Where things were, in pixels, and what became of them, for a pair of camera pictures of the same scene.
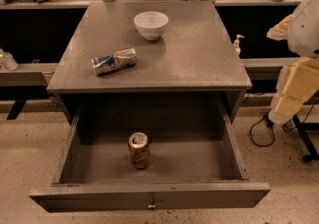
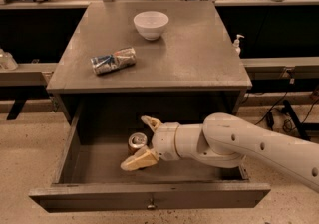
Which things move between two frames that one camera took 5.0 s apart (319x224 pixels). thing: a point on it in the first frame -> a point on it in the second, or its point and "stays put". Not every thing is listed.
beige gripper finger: [279, 31] -> [154, 123]
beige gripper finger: [301, 83] -> [142, 160]
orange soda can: [138, 146] stays put
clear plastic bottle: [7, 61] stays put
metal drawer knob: [151, 204] stays put
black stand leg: [302, 129] stays put
